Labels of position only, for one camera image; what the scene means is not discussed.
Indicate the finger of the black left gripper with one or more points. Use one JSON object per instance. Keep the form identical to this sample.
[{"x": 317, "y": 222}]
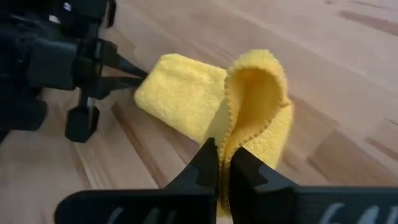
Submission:
[
  {"x": 115, "y": 83},
  {"x": 116, "y": 59}
]

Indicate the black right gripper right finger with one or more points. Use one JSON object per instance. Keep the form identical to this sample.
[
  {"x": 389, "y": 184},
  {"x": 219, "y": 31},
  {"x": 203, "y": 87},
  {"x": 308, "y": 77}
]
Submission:
[{"x": 280, "y": 205}]

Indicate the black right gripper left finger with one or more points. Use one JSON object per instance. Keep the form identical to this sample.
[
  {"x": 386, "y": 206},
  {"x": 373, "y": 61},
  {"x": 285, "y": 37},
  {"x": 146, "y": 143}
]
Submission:
[{"x": 174, "y": 205}]

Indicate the yellow microfiber towel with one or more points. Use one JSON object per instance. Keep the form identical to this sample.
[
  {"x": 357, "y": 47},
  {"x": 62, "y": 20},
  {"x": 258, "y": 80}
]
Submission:
[{"x": 186, "y": 93}]

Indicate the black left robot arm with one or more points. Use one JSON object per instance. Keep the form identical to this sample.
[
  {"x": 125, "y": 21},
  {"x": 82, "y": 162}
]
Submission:
[{"x": 12, "y": 46}]

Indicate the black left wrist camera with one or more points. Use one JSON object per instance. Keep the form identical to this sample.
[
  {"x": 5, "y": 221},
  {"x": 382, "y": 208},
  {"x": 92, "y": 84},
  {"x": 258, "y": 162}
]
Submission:
[{"x": 21, "y": 112}]

